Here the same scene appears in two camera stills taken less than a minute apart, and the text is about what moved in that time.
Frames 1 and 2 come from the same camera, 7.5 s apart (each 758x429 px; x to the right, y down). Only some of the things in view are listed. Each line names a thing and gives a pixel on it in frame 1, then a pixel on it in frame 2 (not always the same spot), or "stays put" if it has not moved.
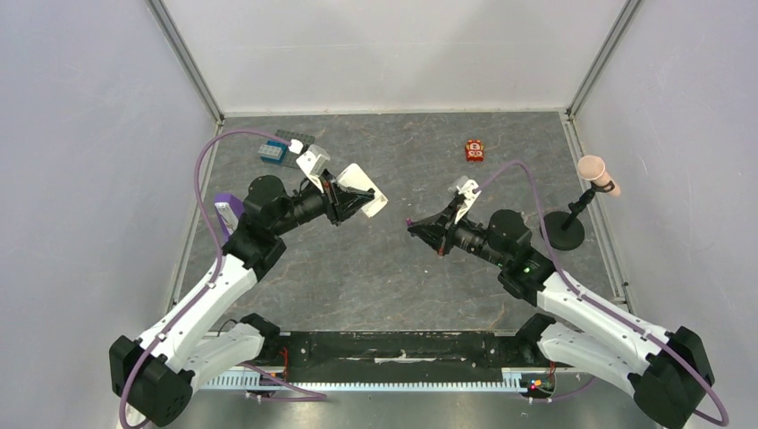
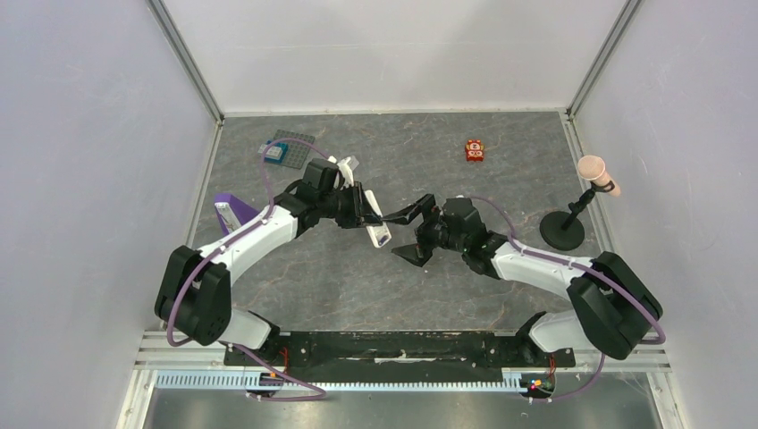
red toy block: x=474 y=150 stays put
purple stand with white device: x=229 y=208 stays put
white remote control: x=352 y=176 -> x=379 y=234
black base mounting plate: x=300 y=352 stays put
